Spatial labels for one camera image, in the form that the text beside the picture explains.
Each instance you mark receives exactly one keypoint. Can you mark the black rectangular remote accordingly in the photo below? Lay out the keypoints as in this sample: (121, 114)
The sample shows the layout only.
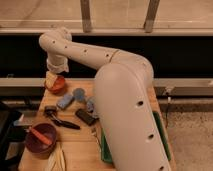
(85, 117)

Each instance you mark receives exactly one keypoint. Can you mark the red-orange bowl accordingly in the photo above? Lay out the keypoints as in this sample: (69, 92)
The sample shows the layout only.
(58, 86)

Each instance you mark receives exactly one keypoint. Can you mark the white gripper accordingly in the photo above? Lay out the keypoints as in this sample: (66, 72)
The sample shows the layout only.
(50, 76)

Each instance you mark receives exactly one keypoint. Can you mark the purple bowl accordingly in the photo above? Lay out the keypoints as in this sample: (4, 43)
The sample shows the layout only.
(35, 146)

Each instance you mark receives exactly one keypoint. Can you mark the orange carrot stick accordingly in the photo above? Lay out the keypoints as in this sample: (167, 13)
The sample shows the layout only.
(41, 137)

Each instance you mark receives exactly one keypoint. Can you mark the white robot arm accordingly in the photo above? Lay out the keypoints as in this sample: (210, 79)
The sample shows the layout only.
(121, 99)

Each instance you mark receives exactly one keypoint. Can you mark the blue sponge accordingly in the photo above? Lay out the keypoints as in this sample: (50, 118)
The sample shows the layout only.
(65, 101)

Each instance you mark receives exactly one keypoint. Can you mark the crumpled blue-white cloth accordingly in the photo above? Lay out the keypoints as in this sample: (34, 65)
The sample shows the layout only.
(90, 107)

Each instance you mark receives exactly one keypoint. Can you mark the green plastic tray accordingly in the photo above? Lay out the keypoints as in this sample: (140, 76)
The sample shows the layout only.
(105, 152)

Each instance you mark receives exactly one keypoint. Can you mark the black handled tool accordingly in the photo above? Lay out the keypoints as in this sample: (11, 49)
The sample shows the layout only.
(51, 112)

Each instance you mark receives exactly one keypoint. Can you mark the small metal fork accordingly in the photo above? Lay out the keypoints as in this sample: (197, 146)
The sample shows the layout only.
(94, 133)

